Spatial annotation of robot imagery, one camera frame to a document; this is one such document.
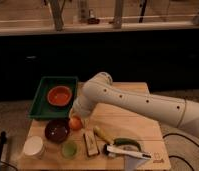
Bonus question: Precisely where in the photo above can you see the yellow corn cob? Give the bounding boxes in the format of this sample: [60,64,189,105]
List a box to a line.
[93,126,113,144]

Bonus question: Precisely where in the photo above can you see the orange bowl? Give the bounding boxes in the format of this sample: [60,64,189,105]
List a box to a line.
[47,86,72,107]

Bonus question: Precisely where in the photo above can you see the dark red background object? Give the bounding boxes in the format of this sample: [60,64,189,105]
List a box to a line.
[87,18,100,24]

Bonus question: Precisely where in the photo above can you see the dark red bowl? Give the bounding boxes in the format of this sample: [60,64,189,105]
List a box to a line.
[44,118,70,143]

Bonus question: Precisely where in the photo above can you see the orange apple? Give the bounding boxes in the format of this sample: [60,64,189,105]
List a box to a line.
[69,117,83,131]

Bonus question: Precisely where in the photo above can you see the wooden brush block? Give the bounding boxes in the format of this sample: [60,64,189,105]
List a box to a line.
[83,130,99,157]

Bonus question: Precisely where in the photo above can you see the grey cloth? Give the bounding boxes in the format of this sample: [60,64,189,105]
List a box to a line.
[124,155,146,171]

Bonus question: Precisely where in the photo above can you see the small green cup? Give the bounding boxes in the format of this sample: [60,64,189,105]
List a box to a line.
[61,140,77,158]

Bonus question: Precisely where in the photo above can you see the black cable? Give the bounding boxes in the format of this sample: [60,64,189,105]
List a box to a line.
[162,132,199,171]

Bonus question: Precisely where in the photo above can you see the white paper cup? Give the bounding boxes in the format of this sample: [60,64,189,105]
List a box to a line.
[23,136,45,158]

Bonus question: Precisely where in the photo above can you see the white handled peeler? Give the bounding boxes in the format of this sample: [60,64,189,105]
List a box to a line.
[103,144,151,159]

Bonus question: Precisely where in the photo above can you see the green plastic tray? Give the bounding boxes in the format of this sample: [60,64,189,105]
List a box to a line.
[29,76,78,120]

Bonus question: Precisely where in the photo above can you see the green cucumber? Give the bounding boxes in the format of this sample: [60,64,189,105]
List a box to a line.
[114,138,141,151]

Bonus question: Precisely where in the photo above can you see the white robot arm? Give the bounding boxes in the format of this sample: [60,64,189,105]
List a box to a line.
[72,72,199,138]

